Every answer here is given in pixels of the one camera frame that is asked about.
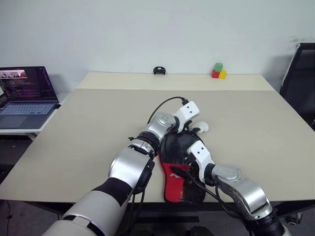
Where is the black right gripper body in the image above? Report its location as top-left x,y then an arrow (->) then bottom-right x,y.
182,150 -> 201,184

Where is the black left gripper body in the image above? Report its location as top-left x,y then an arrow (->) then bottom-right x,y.
182,118 -> 196,131

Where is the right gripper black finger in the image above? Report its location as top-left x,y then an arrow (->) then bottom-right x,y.
170,165 -> 192,177

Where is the black and red bag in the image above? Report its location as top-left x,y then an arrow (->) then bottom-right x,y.
157,131 -> 208,205

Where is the dark rounded shape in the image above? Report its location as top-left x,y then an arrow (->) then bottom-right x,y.
189,225 -> 213,236

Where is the black chair caster base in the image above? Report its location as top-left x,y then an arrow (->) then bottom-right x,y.
286,210 -> 304,225

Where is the black office chair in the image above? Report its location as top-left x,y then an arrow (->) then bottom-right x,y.
279,42 -> 315,131

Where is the dark blue open laptop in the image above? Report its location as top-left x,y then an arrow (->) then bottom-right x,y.
0,65 -> 61,130

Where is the white side desk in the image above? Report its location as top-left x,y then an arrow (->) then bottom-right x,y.
0,91 -> 73,141

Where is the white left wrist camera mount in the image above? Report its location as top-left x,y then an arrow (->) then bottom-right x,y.
173,100 -> 201,131

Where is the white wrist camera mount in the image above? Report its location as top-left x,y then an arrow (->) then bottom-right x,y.
173,100 -> 201,131
187,140 -> 215,183

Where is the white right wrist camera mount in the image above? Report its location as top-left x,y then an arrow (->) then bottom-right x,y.
187,140 -> 215,183

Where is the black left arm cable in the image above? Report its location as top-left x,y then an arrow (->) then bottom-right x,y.
147,96 -> 189,123

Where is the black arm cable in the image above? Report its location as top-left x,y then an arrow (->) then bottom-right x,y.
182,157 -> 254,236
147,96 -> 189,123

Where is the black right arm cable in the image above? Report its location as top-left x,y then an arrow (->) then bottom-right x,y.
182,157 -> 254,236

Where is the black table frame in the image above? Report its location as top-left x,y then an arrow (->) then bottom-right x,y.
0,199 -> 315,222

